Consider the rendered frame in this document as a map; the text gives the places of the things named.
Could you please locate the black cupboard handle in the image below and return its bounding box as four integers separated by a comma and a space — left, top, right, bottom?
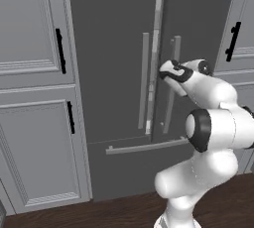
224, 21, 242, 63
55, 28, 67, 75
66, 100, 76, 136

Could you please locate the grey panelled cupboard door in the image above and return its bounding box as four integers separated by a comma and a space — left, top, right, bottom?
213, 0, 254, 74
0, 84, 93, 216
0, 0, 76, 91
227, 78, 254, 174

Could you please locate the grey fridge door handle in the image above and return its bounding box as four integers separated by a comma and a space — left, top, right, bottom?
137, 32, 151, 130
161, 35, 183, 135

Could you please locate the grey fridge drawer handle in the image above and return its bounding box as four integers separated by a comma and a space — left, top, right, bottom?
105, 137, 191, 156

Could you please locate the dark grey fridge drawer front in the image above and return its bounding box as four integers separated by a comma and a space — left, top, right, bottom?
86, 135, 199, 203

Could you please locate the dark grey fridge door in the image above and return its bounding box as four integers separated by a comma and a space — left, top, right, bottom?
151, 0, 239, 145
66, 0, 167, 145

